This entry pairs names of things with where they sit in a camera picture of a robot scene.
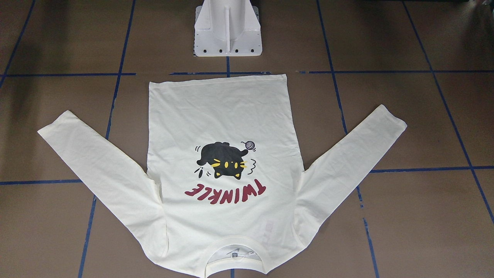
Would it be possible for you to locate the cream long-sleeve cat shirt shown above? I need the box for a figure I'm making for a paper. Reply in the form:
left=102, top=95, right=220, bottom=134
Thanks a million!
left=38, top=75, right=406, bottom=278

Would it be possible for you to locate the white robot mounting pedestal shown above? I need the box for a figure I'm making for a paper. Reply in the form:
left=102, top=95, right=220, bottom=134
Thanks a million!
left=193, top=0, right=263, bottom=58

